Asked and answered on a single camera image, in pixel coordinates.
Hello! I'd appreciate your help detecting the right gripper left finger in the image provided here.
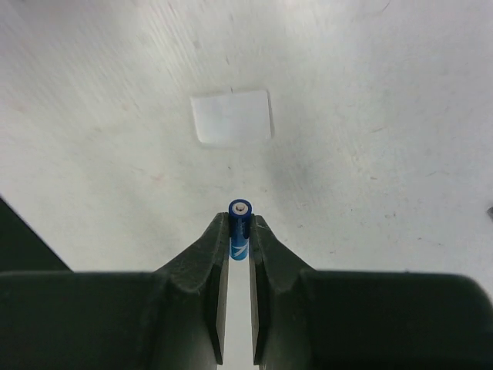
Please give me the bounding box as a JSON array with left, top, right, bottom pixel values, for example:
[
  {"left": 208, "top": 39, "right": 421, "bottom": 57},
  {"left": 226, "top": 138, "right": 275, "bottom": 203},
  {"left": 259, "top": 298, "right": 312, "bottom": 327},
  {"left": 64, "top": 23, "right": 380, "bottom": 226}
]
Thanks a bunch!
[{"left": 1, "top": 214, "right": 228, "bottom": 369}]

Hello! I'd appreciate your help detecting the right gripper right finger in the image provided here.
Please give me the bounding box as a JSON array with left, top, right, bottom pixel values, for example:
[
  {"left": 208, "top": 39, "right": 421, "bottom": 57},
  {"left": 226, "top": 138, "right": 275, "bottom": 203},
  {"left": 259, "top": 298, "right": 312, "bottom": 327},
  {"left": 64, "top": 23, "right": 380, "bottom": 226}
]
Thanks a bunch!
[{"left": 250, "top": 216, "right": 492, "bottom": 369}]

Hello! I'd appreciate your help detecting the blue battery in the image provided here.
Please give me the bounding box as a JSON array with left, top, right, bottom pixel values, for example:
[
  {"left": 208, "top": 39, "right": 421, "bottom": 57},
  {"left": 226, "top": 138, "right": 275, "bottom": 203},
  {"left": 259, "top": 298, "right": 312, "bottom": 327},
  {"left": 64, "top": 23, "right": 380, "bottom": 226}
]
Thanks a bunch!
[{"left": 228, "top": 199, "right": 253, "bottom": 261}]

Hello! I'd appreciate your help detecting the white battery cover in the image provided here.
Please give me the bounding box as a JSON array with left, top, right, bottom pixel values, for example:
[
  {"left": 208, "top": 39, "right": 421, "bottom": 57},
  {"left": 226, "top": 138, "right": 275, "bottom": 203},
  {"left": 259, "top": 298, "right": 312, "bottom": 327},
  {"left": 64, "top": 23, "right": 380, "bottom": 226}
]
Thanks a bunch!
[{"left": 190, "top": 90, "right": 273, "bottom": 148}]

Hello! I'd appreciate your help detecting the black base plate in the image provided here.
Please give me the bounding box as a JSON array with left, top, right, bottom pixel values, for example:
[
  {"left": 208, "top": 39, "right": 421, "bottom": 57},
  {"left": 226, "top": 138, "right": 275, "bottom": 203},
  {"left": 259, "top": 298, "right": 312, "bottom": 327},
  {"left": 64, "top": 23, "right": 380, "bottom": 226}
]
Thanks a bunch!
[{"left": 0, "top": 198, "right": 70, "bottom": 273}]

